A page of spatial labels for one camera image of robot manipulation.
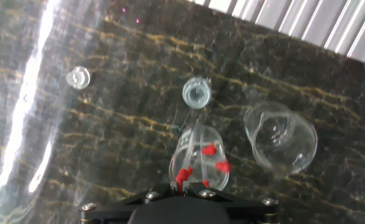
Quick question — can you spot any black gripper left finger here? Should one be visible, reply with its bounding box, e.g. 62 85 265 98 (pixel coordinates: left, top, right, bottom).
78 182 181 224

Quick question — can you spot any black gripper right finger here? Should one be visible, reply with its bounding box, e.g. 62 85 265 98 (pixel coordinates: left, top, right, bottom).
182 182 280 224

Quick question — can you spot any clear glass beaker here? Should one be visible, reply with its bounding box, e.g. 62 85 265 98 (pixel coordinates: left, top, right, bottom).
243 101 319 175

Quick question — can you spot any glass beaker with droppers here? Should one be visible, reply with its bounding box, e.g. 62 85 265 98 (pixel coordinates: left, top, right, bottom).
168 119 230 192

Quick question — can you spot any small clear glass bottle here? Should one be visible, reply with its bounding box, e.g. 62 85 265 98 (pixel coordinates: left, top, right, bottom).
181 76 213 110

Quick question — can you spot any clear glass bottle stopper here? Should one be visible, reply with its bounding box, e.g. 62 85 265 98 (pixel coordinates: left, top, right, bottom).
65 65 92 90

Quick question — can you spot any black marble pattern mat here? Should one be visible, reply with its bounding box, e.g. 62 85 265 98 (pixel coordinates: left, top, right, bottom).
0 0 365 224

